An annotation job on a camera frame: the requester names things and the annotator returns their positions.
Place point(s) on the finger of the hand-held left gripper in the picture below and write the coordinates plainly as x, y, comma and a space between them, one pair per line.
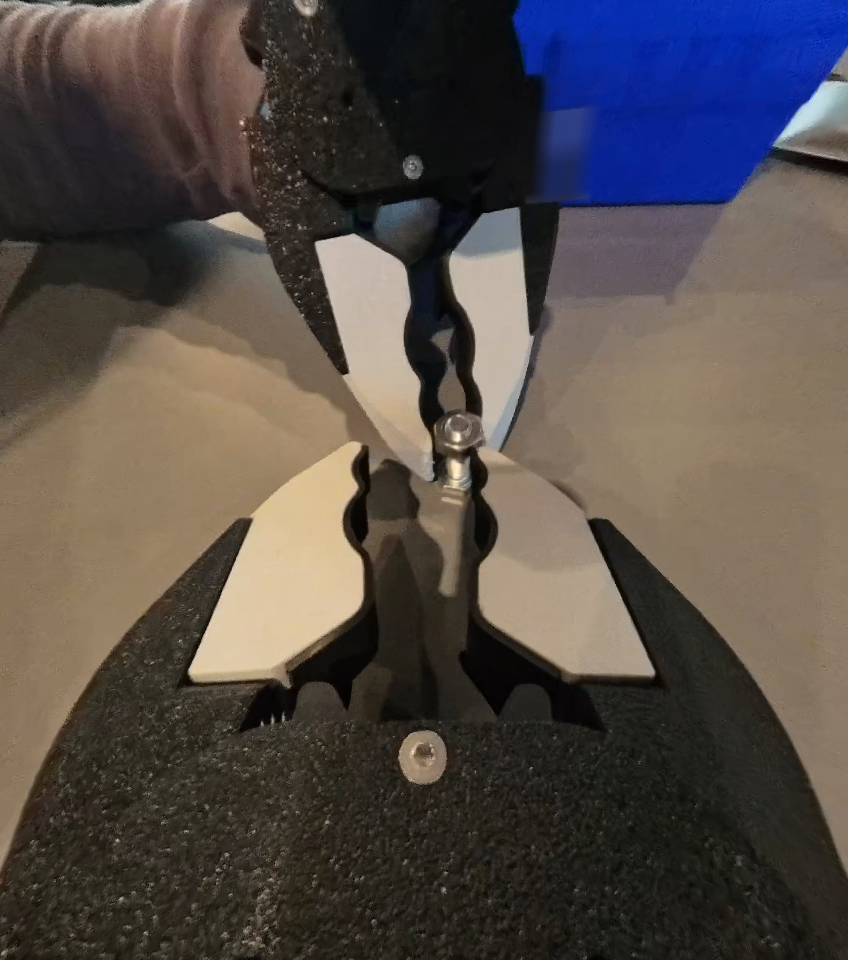
371, 330
499, 300

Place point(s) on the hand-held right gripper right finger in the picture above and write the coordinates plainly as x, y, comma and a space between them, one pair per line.
566, 592

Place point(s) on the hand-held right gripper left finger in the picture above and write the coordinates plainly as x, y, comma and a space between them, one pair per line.
289, 592

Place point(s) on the silver hex bolt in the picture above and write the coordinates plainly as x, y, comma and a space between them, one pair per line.
457, 435

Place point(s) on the silver hex nut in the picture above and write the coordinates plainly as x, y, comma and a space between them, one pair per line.
457, 486

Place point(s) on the blue plastic bin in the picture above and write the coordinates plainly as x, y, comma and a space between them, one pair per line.
679, 75

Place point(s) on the person's left forearm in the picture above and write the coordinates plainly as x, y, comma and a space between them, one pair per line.
93, 112

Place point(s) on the grey pouch with snap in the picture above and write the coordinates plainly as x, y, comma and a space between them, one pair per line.
844, 127

